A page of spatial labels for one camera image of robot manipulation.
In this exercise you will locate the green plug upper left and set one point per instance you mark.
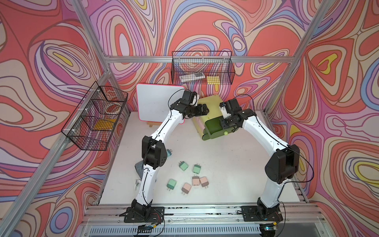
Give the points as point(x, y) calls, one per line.
point(183, 166)

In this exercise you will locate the grey remote in back basket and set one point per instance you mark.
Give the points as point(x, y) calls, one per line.
point(192, 77)

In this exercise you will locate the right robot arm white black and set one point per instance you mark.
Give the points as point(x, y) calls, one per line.
point(284, 158)

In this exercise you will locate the pink plug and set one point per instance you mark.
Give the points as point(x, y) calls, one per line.
point(204, 182)
point(195, 181)
point(186, 188)

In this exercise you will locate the yellow sponge in back basket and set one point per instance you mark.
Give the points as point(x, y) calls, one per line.
point(213, 80)

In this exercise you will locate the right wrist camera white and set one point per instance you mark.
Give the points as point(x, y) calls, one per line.
point(224, 112)

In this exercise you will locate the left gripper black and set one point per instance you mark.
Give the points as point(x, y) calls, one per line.
point(199, 112)

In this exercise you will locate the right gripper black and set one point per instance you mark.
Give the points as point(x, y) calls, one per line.
point(223, 124)

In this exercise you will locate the green plug lower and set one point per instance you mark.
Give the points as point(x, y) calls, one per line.
point(171, 184)

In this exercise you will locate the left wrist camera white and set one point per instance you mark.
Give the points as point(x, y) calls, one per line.
point(193, 98)

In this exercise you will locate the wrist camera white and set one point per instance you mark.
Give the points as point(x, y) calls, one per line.
point(193, 98)
point(224, 112)

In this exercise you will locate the pink plug middle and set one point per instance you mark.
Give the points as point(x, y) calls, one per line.
point(195, 181)

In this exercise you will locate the white clip on table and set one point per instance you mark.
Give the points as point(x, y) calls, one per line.
point(137, 184)

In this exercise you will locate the black wire basket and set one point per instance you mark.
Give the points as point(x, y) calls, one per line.
point(99, 102)
point(210, 63)

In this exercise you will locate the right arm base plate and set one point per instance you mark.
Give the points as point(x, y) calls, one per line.
point(254, 213)

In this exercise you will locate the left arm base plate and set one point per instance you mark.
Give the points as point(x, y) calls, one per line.
point(153, 215)

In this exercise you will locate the green plug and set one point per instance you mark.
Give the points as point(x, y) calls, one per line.
point(196, 169)
point(171, 184)
point(183, 166)

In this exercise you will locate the yellow green drawer cabinet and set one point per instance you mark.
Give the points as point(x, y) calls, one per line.
point(212, 103)

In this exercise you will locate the pink plug right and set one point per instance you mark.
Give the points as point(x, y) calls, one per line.
point(204, 182)

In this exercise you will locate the back black wire basket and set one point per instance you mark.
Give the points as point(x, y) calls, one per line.
point(210, 63)

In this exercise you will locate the left black wire basket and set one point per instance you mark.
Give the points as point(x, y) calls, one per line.
point(99, 102)

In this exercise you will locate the yellow item in left basket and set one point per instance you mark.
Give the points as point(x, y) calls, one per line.
point(104, 124)

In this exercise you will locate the grey felt eraser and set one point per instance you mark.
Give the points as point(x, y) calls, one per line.
point(139, 168)

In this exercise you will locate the teal plug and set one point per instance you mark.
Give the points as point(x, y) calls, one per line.
point(169, 152)

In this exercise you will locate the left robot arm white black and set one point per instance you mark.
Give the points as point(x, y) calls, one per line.
point(154, 153)

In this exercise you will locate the pink framed whiteboard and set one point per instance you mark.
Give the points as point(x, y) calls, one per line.
point(154, 100)

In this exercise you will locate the green plug upper right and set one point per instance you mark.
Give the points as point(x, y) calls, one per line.
point(196, 169)

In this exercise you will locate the pink plug lower left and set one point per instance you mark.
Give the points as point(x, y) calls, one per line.
point(186, 188)

